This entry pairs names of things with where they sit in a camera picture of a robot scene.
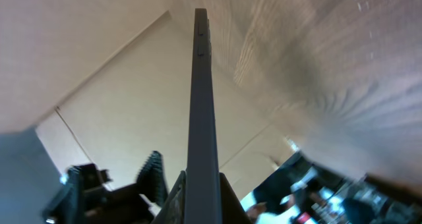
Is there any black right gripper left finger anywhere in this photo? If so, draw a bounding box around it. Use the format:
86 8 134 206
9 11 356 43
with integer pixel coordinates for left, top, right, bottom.
151 171 186 224

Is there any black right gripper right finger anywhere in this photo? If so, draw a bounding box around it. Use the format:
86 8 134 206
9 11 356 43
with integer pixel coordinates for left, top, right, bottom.
220 173 252 224

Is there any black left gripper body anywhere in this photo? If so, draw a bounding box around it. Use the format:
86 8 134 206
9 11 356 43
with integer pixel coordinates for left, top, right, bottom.
42 163 154 224

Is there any blue Galaxy smartphone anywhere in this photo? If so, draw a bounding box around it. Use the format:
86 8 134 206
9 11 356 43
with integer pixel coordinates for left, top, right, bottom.
184 9 222 224

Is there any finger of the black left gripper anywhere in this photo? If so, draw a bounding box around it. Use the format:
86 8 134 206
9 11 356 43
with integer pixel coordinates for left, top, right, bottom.
136 151 169 207

